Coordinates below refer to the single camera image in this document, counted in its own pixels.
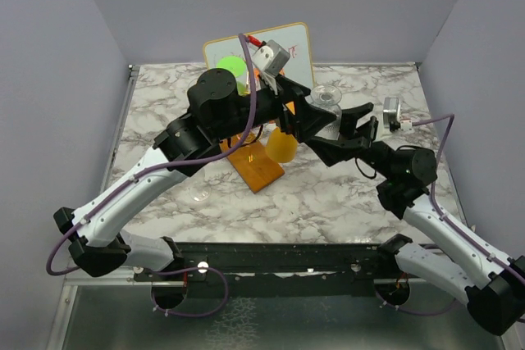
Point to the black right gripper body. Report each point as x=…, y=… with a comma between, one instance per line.
x=378, y=155

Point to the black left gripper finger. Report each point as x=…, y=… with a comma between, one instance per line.
x=289, y=89
x=306, y=120

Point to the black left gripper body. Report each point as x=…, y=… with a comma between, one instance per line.
x=269, y=106

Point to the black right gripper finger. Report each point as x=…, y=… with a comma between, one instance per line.
x=332, y=152
x=351, y=116

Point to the clear wine glass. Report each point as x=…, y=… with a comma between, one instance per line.
x=199, y=189
x=328, y=97

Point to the yellow plastic wine glass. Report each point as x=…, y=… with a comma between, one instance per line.
x=281, y=147

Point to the green plastic wine glass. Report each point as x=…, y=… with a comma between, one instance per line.
x=238, y=68

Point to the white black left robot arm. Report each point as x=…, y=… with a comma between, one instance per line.
x=98, y=241

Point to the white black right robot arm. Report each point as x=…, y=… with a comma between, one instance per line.
x=489, y=282

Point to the wooden rack base board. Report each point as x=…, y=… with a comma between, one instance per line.
x=255, y=167

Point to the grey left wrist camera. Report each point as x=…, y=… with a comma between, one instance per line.
x=269, y=60

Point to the gold wire wine glass rack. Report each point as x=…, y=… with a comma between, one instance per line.
x=255, y=133

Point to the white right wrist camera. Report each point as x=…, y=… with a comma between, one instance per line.
x=391, y=122

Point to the black mounting rail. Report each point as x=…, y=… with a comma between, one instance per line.
x=278, y=270

